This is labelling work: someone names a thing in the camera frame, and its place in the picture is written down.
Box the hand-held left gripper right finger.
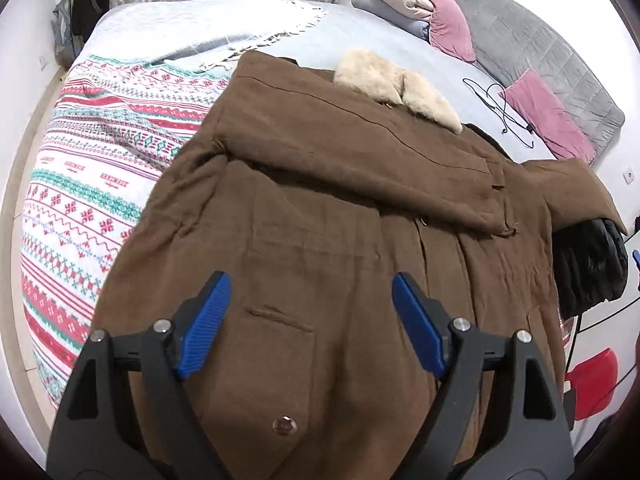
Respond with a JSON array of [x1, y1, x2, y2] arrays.
[[391, 272, 576, 480]]

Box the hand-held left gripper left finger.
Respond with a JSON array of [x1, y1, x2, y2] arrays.
[[46, 271, 236, 480]]

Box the brown coat with fur collar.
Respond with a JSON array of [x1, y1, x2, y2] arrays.
[[92, 50, 628, 480]]

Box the dark hanging clothes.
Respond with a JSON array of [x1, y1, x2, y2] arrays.
[[70, 0, 111, 43]]

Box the black jacket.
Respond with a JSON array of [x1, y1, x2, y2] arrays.
[[552, 217, 629, 320]]

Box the red plastic stool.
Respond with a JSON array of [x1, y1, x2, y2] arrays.
[[565, 349, 620, 422]]

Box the patterned red and teal blanket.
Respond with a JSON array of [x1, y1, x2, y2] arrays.
[[20, 55, 241, 411]]

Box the pink pillow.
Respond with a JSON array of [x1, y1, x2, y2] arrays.
[[498, 69, 596, 161], [402, 0, 477, 63]]

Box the grey padded headboard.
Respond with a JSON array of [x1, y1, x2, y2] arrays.
[[424, 0, 626, 166]]

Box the bed with grey sheet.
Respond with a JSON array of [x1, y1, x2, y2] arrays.
[[227, 2, 561, 163]]

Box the light blue fringed throw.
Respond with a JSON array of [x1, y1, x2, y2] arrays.
[[75, 0, 326, 73]]

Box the grey-blue pillow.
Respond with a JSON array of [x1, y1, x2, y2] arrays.
[[351, 0, 431, 41]]

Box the grey hanging bag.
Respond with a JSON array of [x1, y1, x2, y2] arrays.
[[50, 0, 77, 68]]

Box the black earphone cable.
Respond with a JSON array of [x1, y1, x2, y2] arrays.
[[462, 77, 536, 150]]

